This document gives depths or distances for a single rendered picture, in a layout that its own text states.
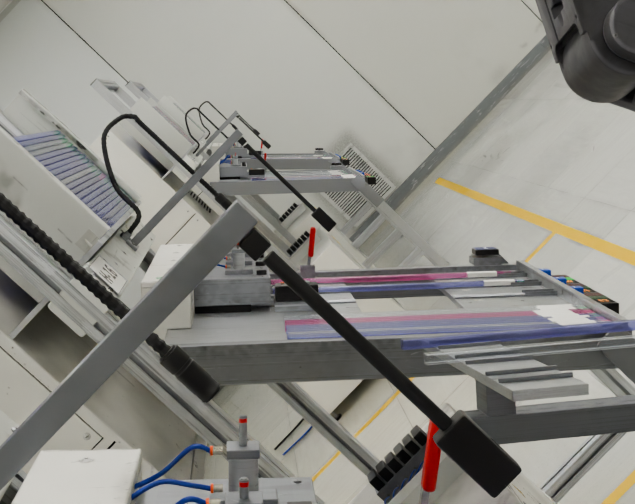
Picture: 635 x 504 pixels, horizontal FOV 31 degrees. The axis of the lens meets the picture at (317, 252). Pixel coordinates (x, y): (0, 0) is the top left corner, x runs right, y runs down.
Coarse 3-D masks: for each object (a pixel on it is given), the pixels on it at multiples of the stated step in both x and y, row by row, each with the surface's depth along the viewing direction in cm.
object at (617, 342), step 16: (624, 336) 119; (432, 352) 116; (448, 352) 115; (464, 352) 115; (480, 352) 116; (496, 352) 116; (512, 352) 116; (528, 352) 116; (544, 352) 117; (560, 352) 117
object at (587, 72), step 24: (552, 0) 77; (576, 0) 72; (600, 0) 72; (552, 24) 78; (576, 24) 73; (600, 24) 72; (552, 48) 79; (576, 48) 75; (600, 48) 72; (576, 72) 77; (600, 72) 74; (624, 72) 72; (600, 96) 78
